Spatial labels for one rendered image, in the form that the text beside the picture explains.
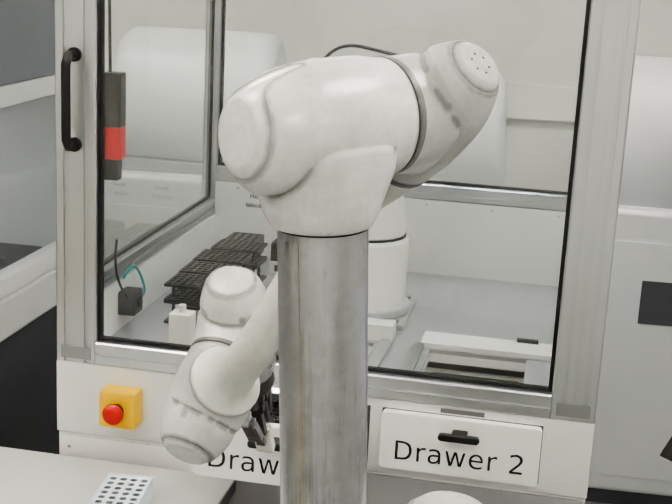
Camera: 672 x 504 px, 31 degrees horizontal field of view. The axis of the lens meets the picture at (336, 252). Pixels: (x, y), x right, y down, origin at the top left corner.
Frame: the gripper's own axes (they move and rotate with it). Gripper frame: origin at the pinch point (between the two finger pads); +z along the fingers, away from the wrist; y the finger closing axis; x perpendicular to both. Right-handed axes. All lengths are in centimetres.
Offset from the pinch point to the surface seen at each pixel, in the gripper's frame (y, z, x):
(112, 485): -5.8, 13.1, 28.0
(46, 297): 69, 59, 80
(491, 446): 13.6, 15.6, -37.3
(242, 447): 2.4, 8.2, 5.4
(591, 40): 57, -43, -48
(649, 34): 319, 162, -75
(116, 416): 8.5, 13.2, 31.9
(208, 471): -0.7, 12.6, 11.5
